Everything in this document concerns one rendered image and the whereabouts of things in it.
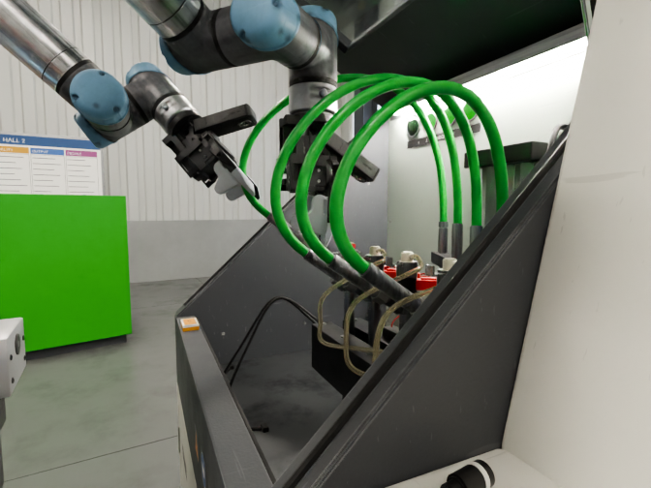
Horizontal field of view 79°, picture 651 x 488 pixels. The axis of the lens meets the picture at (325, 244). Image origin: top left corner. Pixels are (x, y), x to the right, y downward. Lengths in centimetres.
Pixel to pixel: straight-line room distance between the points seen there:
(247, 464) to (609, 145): 41
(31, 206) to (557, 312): 363
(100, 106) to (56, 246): 310
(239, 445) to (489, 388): 24
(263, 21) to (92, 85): 30
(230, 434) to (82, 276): 340
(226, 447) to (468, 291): 28
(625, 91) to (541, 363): 23
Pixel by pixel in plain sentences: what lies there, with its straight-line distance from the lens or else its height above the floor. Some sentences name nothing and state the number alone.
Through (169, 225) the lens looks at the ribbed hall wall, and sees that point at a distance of 705.
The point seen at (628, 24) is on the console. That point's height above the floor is 133.
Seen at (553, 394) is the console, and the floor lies 104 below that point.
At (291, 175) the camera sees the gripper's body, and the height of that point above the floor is 123.
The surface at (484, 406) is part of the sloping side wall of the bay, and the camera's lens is 38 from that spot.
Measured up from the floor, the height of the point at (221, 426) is 95.
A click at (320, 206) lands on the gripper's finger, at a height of 119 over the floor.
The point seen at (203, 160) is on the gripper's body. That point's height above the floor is 127.
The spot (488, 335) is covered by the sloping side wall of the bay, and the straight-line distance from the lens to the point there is 36.
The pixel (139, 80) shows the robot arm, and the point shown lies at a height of 143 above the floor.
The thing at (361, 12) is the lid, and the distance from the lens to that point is 94.
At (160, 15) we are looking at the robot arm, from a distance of 60.
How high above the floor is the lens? 118
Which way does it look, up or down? 5 degrees down
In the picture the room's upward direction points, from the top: straight up
